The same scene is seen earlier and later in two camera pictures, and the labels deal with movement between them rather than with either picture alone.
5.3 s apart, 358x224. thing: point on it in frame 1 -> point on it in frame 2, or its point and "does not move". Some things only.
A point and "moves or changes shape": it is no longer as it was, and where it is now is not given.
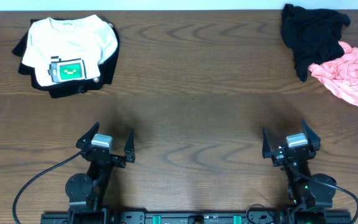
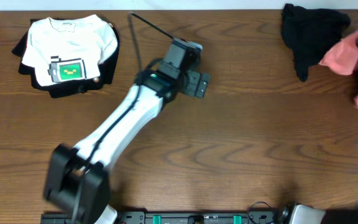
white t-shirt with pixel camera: (69, 48) does not move
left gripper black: (128, 155) -> (191, 88)
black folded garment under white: (107, 69) does not move
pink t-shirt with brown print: (353, 75) moves or changes shape
